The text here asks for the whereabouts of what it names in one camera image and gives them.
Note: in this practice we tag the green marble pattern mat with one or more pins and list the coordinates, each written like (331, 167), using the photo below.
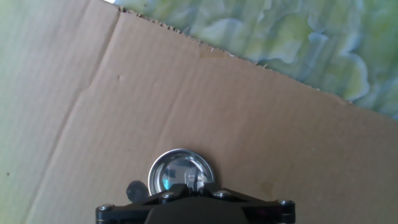
(280, 31)

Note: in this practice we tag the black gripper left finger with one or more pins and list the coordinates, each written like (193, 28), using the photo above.
(118, 214)

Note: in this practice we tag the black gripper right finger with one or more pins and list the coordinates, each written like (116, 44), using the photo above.
(270, 214)

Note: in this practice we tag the black round marker dot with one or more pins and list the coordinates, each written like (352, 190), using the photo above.
(136, 191)

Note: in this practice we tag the brown cardboard sheet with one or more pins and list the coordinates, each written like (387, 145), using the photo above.
(248, 124)

